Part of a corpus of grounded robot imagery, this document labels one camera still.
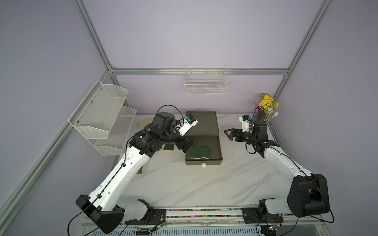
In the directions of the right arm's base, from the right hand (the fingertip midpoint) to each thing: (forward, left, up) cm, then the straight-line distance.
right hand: (230, 133), depth 86 cm
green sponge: (-9, +17, -5) cm, 20 cm away
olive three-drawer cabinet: (+11, +15, +3) cm, 18 cm away
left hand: (-12, +25, +14) cm, 31 cm away
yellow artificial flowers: (+17, -24, +8) cm, 31 cm away
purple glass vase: (+19, -24, -4) cm, 31 cm away
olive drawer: (-4, +13, +2) cm, 14 cm away
